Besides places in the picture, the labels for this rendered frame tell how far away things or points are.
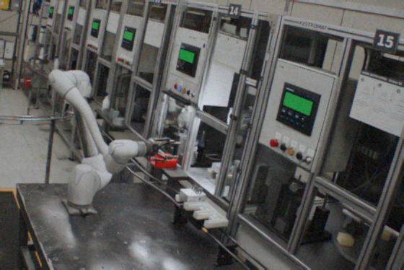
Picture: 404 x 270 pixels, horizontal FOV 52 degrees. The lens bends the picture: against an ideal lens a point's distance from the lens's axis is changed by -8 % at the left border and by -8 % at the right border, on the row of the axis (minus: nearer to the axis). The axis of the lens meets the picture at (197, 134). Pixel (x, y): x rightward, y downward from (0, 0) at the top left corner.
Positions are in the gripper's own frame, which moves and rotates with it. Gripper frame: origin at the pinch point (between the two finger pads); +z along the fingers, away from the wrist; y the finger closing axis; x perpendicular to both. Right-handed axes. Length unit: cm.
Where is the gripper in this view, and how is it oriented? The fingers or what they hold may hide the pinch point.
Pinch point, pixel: (174, 149)
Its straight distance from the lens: 270.4
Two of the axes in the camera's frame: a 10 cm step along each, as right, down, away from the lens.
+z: 8.4, 0.3, 5.4
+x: -5.0, -3.2, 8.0
